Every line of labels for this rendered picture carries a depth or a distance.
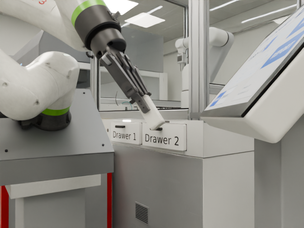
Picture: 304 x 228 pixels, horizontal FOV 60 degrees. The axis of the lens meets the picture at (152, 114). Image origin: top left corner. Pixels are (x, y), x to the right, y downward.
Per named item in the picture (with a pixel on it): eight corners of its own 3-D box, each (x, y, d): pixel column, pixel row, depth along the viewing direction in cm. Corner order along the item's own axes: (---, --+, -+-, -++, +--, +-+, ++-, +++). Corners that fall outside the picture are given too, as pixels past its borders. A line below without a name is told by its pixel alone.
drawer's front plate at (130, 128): (139, 144, 133) (139, 122, 133) (111, 140, 156) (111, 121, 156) (141, 144, 134) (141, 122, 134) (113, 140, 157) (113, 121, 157)
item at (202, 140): (203, 158, 102) (203, 120, 102) (89, 139, 182) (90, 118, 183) (307, 142, 161) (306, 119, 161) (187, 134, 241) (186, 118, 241)
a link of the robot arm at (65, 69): (17, 107, 85) (21, 56, 75) (47, 88, 98) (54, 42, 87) (52, 125, 85) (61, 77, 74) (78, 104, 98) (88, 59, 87)
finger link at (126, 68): (122, 52, 57) (118, 50, 56) (147, 93, 53) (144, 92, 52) (109, 64, 58) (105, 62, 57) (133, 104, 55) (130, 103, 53)
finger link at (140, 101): (138, 89, 54) (131, 87, 52) (150, 109, 53) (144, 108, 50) (133, 93, 55) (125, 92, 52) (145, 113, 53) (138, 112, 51)
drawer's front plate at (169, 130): (183, 151, 108) (183, 124, 108) (142, 144, 131) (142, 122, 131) (186, 150, 109) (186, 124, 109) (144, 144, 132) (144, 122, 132)
